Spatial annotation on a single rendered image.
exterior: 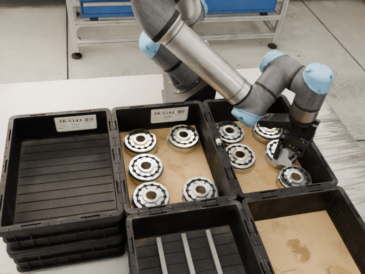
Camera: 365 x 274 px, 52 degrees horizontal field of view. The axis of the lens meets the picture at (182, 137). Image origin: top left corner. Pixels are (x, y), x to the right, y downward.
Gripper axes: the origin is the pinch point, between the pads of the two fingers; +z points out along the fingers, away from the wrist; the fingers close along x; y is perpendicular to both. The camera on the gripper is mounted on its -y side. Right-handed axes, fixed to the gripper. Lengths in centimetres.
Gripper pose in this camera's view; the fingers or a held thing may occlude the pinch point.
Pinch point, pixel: (276, 158)
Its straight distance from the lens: 123.7
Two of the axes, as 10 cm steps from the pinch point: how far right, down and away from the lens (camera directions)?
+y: 8.1, 4.6, -3.5
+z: -0.8, 7.0, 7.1
